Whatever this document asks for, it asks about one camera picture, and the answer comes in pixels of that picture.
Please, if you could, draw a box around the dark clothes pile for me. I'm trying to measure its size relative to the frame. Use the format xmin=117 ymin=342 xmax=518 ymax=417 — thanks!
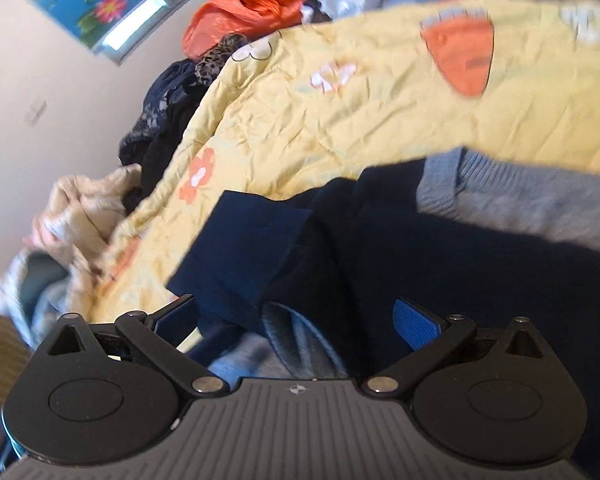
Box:
xmin=119 ymin=59 xmax=221 ymax=216

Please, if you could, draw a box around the light blue denim garment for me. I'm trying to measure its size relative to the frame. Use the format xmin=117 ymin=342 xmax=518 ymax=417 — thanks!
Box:
xmin=0 ymin=250 xmax=93 ymax=351

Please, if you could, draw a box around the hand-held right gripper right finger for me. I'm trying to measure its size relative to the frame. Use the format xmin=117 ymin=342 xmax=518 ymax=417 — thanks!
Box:
xmin=362 ymin=299 xmax=548 ymax=402

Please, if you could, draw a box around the beige padded jacket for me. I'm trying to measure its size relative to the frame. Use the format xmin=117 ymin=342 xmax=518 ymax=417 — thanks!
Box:
xmin=32 ymin=162 xmax=146 ymax=283

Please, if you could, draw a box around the navy and grey knit sweater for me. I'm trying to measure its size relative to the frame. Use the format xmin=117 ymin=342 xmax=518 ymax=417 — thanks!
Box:
xmin=166 ymin=146 xmax=600 ymax=480

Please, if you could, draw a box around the leopard print cloth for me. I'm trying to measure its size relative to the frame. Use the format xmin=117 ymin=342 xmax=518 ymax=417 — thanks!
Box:
xmin=195 ymin=34 xmax=248 ymax=88

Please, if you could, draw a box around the yellow flower print blanket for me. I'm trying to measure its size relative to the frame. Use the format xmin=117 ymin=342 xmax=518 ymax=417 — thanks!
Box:
xmin=87 ymin=0 xmax=600 ymax=328

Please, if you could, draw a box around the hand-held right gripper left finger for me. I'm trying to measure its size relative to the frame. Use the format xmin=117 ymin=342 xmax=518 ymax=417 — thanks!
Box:
xmin=47 ymin=296 xmax=227 ymax=402

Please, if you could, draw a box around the orange plastic bag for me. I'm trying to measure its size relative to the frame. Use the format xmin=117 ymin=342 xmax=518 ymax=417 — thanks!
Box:
xmin=182 ymin=0 xmax=326 ymax=61

